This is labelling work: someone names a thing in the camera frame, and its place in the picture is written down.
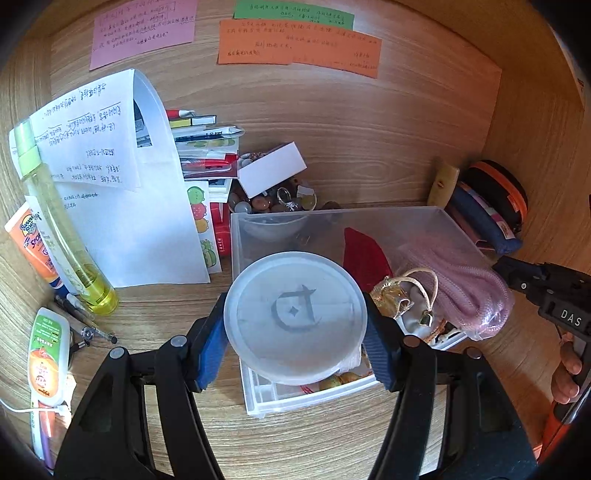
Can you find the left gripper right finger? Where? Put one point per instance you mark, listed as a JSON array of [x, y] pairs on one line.
[[453, 418]]

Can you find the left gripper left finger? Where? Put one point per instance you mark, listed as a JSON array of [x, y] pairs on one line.
[[138, 418]]

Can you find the white round lidded container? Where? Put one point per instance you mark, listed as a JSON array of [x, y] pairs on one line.
[[296, 318]]

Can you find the red velvet pouch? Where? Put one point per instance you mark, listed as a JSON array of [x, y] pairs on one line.
[[364, 260]]

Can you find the white cloth drawstring bag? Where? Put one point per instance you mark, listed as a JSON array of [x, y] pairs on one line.
[[439, 334]]

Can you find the person right hand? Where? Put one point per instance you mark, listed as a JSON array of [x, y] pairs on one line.
[[563, 387]]

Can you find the pink notebook under pouch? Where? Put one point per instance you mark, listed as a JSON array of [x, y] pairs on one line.
[[473, 235]]

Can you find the purple pen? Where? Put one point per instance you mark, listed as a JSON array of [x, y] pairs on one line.
[[41, 422]]

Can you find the black metal pen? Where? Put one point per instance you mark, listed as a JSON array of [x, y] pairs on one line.
[[81, 320]]

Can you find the white orange lotion tube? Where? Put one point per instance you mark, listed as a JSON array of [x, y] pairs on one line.
[[48, 357]]

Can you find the blue zip pouch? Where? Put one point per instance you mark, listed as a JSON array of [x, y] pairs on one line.
[[485, 220]]

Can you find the black orange round case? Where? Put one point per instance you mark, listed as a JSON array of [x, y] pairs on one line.
[[500, 189]]

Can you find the clear plastic storage bin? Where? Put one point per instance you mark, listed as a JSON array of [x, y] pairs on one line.
[[409, 237]]

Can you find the yellow-green spray bottle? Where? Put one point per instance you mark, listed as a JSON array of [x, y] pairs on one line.
[[58, 231]]

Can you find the yellow lotion bottle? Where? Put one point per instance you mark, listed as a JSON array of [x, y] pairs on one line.
[[444, 184]]

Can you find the gold mesh pouch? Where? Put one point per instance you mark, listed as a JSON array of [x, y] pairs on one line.
[[393, 300]]

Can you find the orange sunscreen tube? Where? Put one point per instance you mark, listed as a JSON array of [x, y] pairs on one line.
[[23, 231]]

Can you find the fruit sticker sheet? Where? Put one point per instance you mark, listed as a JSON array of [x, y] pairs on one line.
[[200, 204]]

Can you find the white folded paper sheet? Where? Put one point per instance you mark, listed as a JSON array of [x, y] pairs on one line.
[[112, 157]]

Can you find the glass bowl of beads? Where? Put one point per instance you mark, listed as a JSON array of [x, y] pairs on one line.
[[272, 212]]

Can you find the stack of booklets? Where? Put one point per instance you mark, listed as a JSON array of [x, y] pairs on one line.
[[207, 151]]

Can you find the white small box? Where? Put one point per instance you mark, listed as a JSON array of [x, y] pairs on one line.
[[258, 174]]

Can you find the orange sticky note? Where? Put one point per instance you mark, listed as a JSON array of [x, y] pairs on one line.
[[285, 42]]

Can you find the pink sticky note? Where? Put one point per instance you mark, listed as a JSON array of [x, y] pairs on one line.
[[137, 27]]

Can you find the green sticky note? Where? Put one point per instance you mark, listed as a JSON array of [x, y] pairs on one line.
[[294, 11]]

